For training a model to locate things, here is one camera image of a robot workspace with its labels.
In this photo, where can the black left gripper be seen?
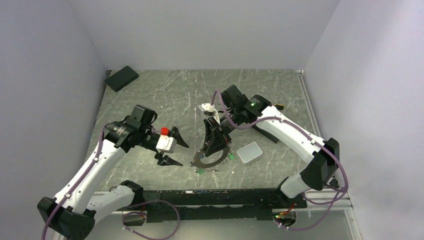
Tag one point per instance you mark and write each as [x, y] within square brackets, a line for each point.
[165, 160]

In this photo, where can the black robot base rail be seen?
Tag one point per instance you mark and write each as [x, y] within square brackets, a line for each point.
[213, 204]

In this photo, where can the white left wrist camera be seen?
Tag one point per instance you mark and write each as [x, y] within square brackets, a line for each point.
[166, 144]

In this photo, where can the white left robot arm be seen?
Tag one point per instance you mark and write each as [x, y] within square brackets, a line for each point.
[73, 211]

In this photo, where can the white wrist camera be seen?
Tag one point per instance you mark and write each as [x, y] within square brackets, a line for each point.
[209, 110]
[166, 144]

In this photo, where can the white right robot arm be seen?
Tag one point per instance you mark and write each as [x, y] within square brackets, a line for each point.
[232, 110]

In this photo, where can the black flat box with sticker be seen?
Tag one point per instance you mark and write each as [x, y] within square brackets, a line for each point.
[266, 134]

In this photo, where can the aluminium frame rail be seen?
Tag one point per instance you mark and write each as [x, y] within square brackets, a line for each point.
[320, 201]

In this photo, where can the black box at rear left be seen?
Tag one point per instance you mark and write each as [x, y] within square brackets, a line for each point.
[121, 78]

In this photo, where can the black yellow handled screwdriver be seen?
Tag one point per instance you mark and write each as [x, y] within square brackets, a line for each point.
[279, 107]

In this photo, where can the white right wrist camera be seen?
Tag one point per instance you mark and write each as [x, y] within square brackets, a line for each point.
[209, 110]

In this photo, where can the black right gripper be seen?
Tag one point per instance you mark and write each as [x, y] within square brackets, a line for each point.
[215, 141]

